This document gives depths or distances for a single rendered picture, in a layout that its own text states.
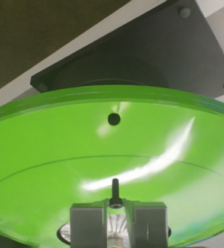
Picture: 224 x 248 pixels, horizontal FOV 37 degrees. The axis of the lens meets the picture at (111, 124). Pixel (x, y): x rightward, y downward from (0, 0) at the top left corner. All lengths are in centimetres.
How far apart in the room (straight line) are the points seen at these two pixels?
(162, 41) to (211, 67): 7
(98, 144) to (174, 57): 18
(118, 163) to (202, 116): 6
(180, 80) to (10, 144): 23
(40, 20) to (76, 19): 15
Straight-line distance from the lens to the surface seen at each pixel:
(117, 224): 30
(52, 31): 153
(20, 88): 44
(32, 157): 23
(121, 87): 21
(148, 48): 35
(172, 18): 33
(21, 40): 159
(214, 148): 24
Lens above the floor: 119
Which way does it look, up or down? 36 degrees down
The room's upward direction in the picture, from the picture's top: 179 degrees clockwise
